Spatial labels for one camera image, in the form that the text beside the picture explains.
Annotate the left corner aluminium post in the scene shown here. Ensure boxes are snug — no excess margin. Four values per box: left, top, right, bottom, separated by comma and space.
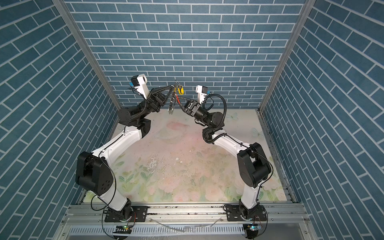
52, 0, 122, 110

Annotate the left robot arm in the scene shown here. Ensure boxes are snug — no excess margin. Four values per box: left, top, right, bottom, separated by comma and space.
75, 86, 175, 218

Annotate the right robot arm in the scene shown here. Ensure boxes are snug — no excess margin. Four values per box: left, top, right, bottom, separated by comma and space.
177, 94, 274, 221

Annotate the white slotted cable duct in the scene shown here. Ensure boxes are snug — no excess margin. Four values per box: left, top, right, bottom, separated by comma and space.
69, 224, 245, 237

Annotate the corner aluminium post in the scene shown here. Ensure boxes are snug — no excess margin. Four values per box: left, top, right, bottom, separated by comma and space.
52, 0, 122, 110
259, 0, 316, 112

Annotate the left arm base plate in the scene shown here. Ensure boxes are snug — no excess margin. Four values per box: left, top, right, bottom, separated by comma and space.
104, 206, 148, 223

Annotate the right corner aluminium post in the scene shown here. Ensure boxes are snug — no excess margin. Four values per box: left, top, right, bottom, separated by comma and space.
259, 0, 316, 112

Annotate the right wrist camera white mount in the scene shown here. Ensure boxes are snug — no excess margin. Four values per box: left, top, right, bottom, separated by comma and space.
196, 85, 208, 105

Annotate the right green circuit board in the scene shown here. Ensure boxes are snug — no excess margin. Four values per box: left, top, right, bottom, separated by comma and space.
243, 224, 261, 233

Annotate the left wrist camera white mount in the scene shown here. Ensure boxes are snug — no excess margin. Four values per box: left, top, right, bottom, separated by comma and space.
130, 74, 150, 100

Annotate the black corrugated cable conduit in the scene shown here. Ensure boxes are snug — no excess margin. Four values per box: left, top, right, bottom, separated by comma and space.
202, 93, 228, 144

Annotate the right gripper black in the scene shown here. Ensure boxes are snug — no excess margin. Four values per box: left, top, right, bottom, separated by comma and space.
177, 99, 212, 130

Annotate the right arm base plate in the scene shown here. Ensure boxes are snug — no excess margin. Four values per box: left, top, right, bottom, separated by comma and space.
223, 203, 268, 222

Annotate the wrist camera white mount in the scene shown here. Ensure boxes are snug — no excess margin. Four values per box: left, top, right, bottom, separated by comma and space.
196, 85, 208, 105
130, 74, 150, 100

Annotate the aluminium front rail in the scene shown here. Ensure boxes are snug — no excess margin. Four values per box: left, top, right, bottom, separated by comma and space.
54, 202, 316, 240

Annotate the key with yellow tag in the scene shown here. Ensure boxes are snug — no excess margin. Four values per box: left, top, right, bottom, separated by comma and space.
178, 85, 185, 95

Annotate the green circuit board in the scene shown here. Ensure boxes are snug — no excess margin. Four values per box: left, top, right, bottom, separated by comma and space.
113, 225, 133, 235
243, 224, 261, 233

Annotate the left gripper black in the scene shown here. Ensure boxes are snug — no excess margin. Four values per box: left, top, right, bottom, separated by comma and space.
133, 90, 170, 123

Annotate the left green circuit board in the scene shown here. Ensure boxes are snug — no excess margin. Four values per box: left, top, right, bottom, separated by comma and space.
113, 225, 133, 235

